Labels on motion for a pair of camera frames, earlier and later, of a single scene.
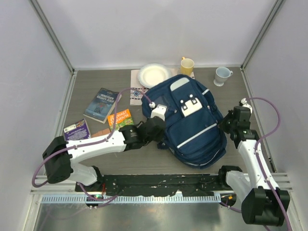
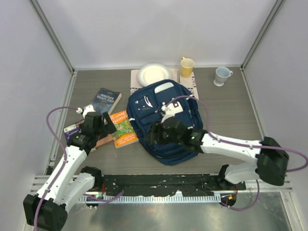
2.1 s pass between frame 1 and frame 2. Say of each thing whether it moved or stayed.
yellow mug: stayed
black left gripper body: moved
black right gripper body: moved
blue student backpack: moved
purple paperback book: stayed
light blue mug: stayed
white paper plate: stayed
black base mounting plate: stayed
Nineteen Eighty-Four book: stayed
